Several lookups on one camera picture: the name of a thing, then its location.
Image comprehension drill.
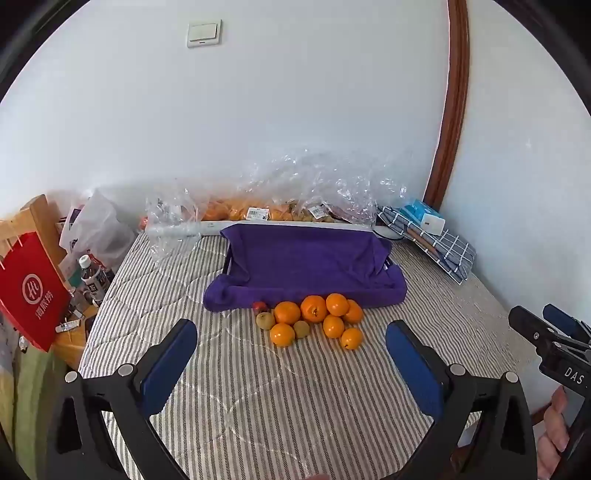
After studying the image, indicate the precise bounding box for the blue white tissue pack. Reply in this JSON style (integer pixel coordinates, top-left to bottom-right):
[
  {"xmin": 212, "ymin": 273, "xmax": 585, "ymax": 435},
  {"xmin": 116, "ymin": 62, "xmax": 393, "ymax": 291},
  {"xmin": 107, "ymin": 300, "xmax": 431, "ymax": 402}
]
[{"xmin": 399, "ymin": 199, "xmax": 447, "ymax": 236}]

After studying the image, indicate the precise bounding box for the crumpled clear bag, red fruit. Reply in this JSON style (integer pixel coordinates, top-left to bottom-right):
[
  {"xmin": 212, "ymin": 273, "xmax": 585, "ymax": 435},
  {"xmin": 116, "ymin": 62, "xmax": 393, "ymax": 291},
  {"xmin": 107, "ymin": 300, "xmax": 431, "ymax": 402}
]
[{"xmin": 235, "ymin": 148, "xmax": 411, "ymax": 224}]

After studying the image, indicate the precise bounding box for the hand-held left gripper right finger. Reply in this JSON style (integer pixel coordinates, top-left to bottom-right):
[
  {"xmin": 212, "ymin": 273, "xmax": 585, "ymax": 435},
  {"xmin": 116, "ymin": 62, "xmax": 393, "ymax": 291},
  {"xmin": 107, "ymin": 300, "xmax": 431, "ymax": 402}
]
[{"xmin": 385, "ymin": 320, "xmax": 539, "ymax": 480}]

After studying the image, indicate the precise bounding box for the empty clear plastic bag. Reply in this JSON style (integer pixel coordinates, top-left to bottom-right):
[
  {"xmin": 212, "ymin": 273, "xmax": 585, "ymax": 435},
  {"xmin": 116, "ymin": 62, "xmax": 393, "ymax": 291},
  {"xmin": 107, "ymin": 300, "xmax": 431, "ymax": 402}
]
[{"xmin": 145, "ymin": 187, "xmax": 206, "ymax": 266}]

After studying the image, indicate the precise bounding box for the white light switch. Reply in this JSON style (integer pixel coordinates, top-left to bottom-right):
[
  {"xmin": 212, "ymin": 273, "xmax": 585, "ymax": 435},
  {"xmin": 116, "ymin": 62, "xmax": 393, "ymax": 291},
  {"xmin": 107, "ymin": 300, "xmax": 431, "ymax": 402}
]
[{"xmin": 186, "ymin": 19, "xmax": 223, "ymax": 49}]

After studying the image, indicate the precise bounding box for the brown wooden door frame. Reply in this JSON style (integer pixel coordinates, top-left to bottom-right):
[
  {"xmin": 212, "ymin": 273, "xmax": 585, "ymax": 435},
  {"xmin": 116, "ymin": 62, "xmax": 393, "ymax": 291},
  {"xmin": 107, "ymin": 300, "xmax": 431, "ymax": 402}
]
[{"xmin": 422, "ymin": 0, "xmax": 471, "ymax": 209}]

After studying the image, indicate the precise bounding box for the wooden chair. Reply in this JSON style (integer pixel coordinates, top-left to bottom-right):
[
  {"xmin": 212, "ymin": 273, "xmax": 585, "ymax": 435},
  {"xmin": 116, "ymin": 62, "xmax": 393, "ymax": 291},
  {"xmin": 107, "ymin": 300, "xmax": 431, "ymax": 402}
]
[{"xmin": 0, "ymin": 194, "xmax": 66, "ymax": 260}]

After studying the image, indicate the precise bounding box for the clear bag of oranges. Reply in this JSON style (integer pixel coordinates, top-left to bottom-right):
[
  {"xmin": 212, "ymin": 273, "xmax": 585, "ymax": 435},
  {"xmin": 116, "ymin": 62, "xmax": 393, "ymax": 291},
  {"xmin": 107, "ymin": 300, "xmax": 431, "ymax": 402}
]
[{"xmin": 198, "ymin": 196, "xmax": 296, "ymax": 223}]

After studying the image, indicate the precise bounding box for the person's right hand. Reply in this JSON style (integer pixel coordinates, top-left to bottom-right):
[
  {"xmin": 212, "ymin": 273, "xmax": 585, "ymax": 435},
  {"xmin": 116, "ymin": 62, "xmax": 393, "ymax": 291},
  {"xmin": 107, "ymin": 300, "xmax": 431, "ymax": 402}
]
[{"xmin": 536, "ymin": 385, "xmax": 573, "ymax": 480}]

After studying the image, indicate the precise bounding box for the purple towel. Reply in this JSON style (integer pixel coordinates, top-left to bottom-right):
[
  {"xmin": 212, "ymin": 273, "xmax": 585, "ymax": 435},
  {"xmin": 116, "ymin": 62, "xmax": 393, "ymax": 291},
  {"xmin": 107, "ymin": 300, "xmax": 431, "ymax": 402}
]
[{"xmin": 203, "ymin": 223, "xmax": 408, "ymax": 315}]

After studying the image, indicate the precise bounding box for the green cloth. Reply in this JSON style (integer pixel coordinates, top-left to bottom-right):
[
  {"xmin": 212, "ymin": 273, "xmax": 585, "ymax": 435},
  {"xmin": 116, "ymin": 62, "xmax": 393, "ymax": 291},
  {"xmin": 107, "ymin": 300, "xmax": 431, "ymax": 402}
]
[{"xmin": 9, "ymin": 348, "xmax": 63, "ymax": 480}]

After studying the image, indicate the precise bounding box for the blue checked folded cloth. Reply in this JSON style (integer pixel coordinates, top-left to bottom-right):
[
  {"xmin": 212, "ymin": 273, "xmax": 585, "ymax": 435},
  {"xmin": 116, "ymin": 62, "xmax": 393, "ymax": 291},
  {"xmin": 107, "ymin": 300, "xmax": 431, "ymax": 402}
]
[{"xmin": 376, "ymin": 205, "xmax": 477, "ymax": 285}]

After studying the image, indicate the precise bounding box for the red paper bag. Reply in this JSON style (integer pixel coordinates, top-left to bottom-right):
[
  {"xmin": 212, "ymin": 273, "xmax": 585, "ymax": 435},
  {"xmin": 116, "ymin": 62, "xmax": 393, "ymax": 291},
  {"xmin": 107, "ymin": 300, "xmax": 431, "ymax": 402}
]
[{"xmin": 0, "ymin": 231, "xmax": 73, "ymax": 354}]

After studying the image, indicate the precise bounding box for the blemished large orange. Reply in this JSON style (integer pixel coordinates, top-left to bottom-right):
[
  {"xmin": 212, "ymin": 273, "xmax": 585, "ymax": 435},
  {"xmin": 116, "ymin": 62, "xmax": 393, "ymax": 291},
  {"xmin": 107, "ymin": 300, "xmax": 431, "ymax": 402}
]
[{"xmin": 300, "ymin": 295, "xmax": 328, "ymax": 323}]

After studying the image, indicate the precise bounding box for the long white bar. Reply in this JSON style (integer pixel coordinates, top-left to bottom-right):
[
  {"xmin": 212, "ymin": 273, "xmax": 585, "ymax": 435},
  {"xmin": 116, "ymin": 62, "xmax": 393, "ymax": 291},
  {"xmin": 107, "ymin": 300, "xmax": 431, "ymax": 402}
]
[{"xmin": 145, "ymin": 220, "xmax": 375, "ymax": 237}]

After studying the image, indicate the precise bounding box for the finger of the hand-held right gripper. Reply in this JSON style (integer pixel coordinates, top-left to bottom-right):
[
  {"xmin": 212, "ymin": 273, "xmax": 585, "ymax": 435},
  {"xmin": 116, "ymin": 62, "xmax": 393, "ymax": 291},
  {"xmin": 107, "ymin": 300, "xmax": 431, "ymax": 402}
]
[
  {"xmin": 508, "ymin": 305, "xmax": 557, "ymax": 356},
  {"xmin": 542, "ymin": 303, "xmax": 591, "ymax": 346}
]

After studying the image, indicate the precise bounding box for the white cap water bottle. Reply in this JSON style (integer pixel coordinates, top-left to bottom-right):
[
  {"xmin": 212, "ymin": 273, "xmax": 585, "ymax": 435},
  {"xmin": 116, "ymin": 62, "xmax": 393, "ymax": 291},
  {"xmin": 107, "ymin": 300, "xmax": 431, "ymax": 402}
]
[{"xmin": 78, "ymin": 255, "xmax": 110, "ymax": 306}]

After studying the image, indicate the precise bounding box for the striped grey mattress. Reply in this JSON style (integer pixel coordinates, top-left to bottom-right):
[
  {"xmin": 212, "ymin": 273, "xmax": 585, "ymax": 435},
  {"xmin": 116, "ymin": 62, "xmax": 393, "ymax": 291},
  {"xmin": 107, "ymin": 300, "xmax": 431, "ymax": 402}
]
[{"xmin": 78, "ymin": 226, "xmax": 541, "ymax": 480}]

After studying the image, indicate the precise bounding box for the white plastic bag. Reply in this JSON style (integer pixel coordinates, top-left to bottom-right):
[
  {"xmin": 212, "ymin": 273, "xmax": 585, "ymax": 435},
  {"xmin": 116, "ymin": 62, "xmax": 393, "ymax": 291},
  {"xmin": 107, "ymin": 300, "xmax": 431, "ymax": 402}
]
[{"xmin": 59, "ymin": 189, "xmax": 136, "ymax": 269}]

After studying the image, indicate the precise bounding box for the clear bag of brown fruit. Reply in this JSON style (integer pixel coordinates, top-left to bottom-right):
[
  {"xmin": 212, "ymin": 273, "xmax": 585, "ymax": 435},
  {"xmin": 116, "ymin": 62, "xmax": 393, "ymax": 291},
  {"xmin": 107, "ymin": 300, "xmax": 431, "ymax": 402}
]
[{"xmin": 286, "ymin": 198, "xmax": 342, "ymax": 225}]

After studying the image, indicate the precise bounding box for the wooden nightstand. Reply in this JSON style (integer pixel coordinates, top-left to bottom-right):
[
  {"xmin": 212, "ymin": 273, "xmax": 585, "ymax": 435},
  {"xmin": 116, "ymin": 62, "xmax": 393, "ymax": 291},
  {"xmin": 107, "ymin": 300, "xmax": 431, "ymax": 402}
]
[{"xmin": 52, "ymin": 295, "xmax": 99, "ymax": 371}]

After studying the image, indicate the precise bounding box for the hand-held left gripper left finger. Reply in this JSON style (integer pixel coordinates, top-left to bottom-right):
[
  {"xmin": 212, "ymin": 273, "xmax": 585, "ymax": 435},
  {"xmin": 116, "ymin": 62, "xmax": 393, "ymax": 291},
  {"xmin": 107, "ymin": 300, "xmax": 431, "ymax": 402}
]
[{"xmin": 46, "ymin": 318, "xmax": 199, "ymax": 480}]

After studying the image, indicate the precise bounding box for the pile of oranges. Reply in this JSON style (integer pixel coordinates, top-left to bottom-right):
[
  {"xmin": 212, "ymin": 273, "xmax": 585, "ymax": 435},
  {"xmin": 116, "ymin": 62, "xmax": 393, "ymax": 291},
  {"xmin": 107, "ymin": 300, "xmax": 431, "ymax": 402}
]
[{"xmin": 269, "ymin": 293, "xmax": 365, "ymax": 352}]

